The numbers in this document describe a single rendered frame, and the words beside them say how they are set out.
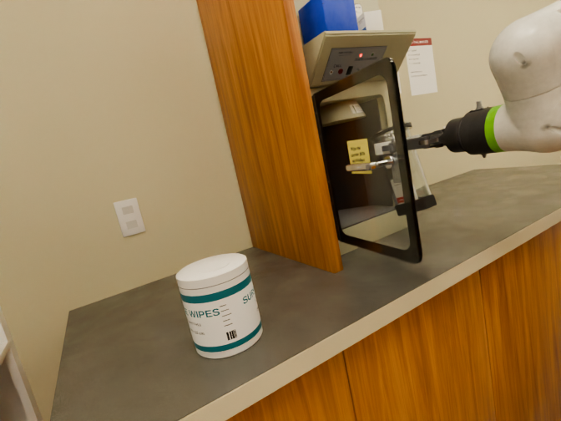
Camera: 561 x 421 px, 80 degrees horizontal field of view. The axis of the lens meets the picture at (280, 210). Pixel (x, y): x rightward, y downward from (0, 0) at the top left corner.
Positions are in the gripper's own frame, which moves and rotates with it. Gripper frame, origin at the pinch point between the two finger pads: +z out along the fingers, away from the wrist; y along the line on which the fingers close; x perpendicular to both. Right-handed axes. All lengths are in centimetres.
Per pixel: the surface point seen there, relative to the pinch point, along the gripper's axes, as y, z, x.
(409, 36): -11.6, 0.7, -27.6
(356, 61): 4.8, 4.5, -23.3
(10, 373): 105, 48, 38
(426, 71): -90, 56, -29
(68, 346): 86, 22, 28
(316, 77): 16.8, 6.8, -20.9
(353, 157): 19.4, -4.8, 0.1
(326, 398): 45, -17, 41
